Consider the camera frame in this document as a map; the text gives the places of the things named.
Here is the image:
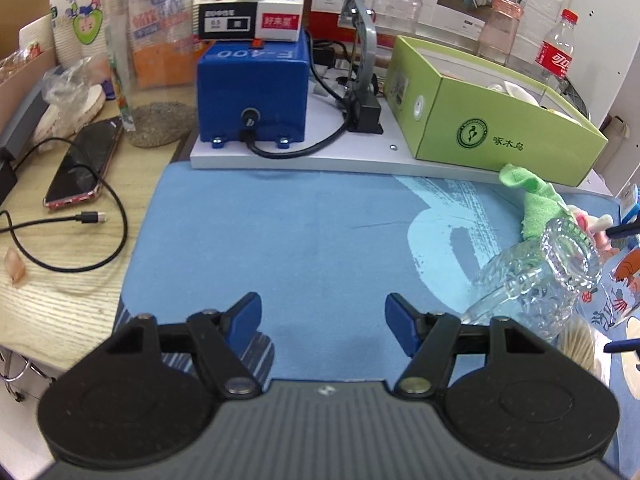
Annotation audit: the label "pink lid glass bottle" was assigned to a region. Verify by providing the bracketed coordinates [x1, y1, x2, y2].
[476, 0, 526, 67]

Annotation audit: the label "smartphone with pink case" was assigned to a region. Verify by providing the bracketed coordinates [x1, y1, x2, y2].
[43, 116, 125, 212]

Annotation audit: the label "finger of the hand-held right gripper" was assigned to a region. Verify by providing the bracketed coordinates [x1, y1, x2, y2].
[602, 338, 640, 356]
[605, 222, 640, 241]

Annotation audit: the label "cola bottle with red label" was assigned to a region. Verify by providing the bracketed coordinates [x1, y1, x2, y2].
[534, 9, 581, 87]

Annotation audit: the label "black power cable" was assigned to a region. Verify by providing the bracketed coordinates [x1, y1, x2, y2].
[240, 107, 352, 159]

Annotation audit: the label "white base board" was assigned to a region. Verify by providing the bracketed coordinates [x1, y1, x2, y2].
[190, 95, 610, 197]

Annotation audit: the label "textured glass cup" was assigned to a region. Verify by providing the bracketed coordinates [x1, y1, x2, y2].
[460, 217, 602, 347]

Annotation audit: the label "clear jar with black lid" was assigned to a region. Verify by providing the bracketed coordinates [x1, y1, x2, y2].
[101, 0, 199, 149]

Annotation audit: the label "blue machine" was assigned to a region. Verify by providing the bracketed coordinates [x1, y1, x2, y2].
[196, 37, 312, 149]

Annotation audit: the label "grey tray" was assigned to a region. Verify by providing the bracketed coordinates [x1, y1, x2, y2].
[0, 79, 57, 152]

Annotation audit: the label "orange bag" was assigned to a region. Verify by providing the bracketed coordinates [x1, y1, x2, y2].
[126, 0, 199, 92]

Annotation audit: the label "white black pen box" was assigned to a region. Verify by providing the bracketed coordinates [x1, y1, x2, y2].
[197, 0, 307, 44]

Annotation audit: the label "blue printed tablecloth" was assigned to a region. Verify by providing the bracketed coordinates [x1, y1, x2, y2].
[114, 162, 640, 397]

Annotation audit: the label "printed glass mug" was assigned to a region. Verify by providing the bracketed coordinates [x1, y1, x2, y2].
[575, 250, 640, 332]

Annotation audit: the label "metal wire rings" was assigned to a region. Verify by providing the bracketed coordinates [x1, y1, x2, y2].
[0, 344, 47, 404]

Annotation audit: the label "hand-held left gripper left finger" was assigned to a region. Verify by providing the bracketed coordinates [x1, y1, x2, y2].
[107, 291, 263, 401]

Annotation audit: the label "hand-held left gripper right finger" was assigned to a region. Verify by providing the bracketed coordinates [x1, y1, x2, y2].
[385, 292, 543, 401]

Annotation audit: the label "red lid plastic jar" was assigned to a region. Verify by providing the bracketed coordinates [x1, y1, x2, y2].
[371, 0, 427, 39]

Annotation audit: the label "green cardboard box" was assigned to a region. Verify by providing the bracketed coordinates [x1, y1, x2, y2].
[384, 35, 610, 187]

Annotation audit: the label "green sock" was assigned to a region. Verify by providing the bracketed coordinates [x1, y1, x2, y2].
[498, 163, 569, 242]

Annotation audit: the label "white sock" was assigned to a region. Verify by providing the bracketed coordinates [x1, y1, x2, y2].
[482, 80, 542, 107]

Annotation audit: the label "black charger block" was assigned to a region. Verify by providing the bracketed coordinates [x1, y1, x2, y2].
[0, 147, 19, 207]

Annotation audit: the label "black usb cable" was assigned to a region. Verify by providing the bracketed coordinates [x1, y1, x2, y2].
[0, 137, 130, 274]

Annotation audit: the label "clear plastic bag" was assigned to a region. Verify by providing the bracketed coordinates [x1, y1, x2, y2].
[34, 56, 109, 136]

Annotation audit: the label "blue tissue pack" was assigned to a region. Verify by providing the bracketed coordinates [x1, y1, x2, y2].
[619, 183, 640, 224]

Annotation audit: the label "white rabbit plush toy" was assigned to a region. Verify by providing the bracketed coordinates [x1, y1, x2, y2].
[574, 210, 614, 242]

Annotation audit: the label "printed pack of paper cups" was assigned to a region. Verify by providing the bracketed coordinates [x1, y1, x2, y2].
[49, 0, 109, 69]

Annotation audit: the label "small pink object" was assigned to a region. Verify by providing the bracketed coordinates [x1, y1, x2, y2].
[4, 250, 29, 289]

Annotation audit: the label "bag of cotton swabs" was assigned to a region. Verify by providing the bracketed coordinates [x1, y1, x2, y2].
[556, 317, 612, 377]

